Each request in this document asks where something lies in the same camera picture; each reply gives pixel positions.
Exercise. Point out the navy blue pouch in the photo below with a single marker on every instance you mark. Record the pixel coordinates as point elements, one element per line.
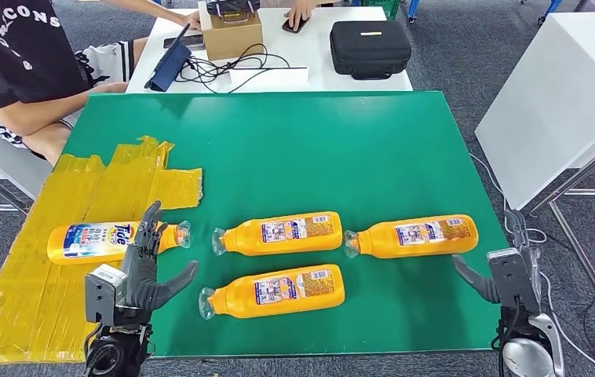
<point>169,66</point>

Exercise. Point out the black carrying case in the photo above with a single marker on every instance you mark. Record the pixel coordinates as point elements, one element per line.
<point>370,51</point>

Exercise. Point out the person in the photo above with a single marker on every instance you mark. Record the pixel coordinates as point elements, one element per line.
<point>16,52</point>
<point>300,9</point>
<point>162,9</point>

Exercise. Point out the dark flat tablet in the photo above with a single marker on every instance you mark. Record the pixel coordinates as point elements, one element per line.
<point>197,40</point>

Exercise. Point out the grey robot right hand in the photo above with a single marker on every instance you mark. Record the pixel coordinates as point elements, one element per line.
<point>477,286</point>

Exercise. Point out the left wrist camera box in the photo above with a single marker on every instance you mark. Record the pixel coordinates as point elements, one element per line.
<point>101,294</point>

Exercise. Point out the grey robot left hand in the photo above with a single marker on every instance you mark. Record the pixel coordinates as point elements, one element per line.
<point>139,281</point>

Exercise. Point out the white flat box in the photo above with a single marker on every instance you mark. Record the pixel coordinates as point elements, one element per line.
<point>270,78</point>

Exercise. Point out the green plastic crate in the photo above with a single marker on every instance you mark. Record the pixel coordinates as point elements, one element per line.
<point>386,7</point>

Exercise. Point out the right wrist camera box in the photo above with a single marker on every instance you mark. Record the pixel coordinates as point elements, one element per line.
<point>511,281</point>

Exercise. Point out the cardboard box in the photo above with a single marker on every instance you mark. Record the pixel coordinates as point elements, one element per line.
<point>231,40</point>

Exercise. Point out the metal stand frame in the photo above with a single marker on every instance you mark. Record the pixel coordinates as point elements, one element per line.
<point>578,252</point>

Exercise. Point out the white desk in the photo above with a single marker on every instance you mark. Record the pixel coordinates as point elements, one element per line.
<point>297,52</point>

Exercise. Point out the white cabinet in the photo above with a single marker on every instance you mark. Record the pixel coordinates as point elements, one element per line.
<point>552,96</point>

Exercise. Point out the black smartphone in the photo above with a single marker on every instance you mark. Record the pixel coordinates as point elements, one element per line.
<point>292,29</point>

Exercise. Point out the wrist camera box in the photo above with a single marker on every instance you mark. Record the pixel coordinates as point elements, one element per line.
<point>101,294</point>
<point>511,281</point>

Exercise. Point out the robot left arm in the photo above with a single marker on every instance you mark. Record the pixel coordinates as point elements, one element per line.
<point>115,354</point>

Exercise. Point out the yellow taped cardboard sheet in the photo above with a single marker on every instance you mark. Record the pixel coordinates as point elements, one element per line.
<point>42,312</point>

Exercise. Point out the orange detergent bottle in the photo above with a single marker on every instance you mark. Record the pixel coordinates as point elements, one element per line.
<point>287,245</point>
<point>276,308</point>
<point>380,245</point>
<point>94,239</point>

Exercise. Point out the black controller device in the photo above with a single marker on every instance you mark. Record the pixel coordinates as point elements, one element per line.
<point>231,6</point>

